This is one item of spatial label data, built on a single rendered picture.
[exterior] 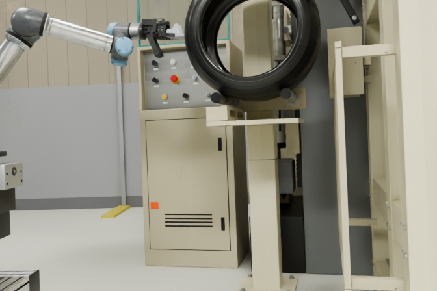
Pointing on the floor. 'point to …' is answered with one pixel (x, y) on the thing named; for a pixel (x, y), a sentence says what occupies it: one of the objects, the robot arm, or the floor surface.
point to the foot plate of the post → (288, 284)
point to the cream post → (262, 152)
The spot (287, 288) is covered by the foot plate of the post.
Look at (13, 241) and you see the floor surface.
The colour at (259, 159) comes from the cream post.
